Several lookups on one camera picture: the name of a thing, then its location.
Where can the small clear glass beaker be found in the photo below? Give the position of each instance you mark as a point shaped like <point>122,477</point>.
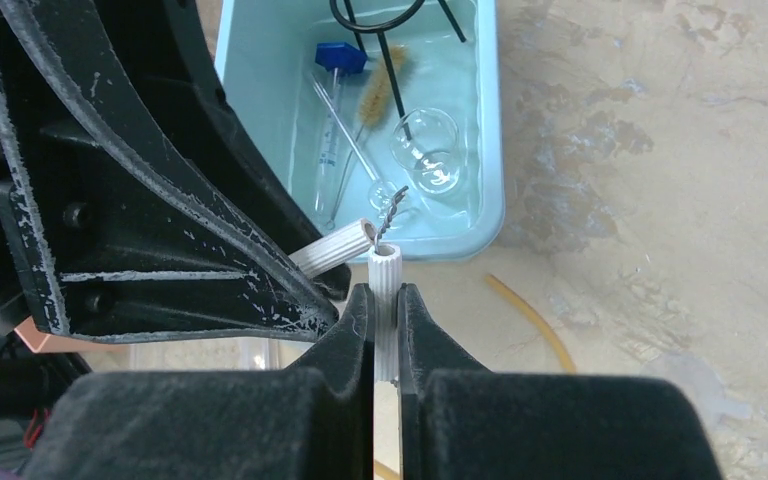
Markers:
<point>426,143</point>

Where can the clear plastic box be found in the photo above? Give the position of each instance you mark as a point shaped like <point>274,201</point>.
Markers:
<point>250,354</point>

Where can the orange compartment tray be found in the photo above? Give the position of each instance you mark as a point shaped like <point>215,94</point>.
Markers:
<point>40,342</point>

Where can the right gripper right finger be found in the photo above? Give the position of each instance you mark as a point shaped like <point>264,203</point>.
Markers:
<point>460,420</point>

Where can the brown test tube brush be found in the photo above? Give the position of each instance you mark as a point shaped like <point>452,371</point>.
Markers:
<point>372,107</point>

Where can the amber rubber tubing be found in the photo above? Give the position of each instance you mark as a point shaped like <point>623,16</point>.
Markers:
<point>552,339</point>

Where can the teal plastic bin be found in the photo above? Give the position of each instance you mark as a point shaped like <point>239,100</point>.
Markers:
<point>265,61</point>

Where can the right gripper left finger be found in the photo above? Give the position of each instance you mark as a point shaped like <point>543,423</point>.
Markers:
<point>310,420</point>

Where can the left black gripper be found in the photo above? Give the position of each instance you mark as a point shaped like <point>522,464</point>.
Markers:
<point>134,205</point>

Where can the clear glass stirring rod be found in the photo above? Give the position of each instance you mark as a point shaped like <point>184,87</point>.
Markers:
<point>383,194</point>

